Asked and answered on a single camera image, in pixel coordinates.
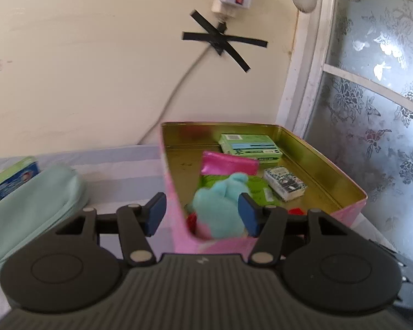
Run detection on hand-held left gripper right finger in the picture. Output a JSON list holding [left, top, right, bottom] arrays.
[[237, 192, 349, 266]]

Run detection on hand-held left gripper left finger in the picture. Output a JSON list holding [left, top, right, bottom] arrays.
[[57, 192, 167, 268]]

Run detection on bright green packet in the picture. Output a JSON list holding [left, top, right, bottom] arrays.
[[197, 175, 273, 207]]

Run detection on teal plush toy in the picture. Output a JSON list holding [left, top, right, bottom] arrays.
[[187, 172, 252, 240]]

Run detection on small white patterned box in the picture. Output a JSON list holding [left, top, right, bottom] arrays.
[[263, 166, 308, 203]]

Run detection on pink shiny pouch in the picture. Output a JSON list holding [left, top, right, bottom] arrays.
[[200, 150, 260, 177]]

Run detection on light green box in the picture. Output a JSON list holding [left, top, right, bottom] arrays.
[[218, 133, 284, 164]]

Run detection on pink tin box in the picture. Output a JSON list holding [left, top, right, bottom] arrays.
[[159, 121, 369, 254]]

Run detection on teal fabric pouch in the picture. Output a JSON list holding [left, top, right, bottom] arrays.
[[0, 164, 90, 269]]

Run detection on long green toothpaste box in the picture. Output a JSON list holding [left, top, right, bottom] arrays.
[[0, 156, 42, 211]]

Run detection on striped bed sheet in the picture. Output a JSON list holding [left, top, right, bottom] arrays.
[[0, 142, 408, 321]]

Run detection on frosted floral window pane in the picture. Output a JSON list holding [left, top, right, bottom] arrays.
[[300, 72, 413, 266], [324, 0, 413, 106]]

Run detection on black tape cross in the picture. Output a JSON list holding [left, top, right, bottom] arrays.
[[181, 9, 270, 74]]

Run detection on beige plug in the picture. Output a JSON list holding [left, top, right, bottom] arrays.
[[211, 0, 239, 22]]

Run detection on grey power cable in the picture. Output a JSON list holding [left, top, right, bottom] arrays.
[[137, 46, 214, 145]]

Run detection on white window frame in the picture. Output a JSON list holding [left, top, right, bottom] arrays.
[[275, 0, 413, 142]]

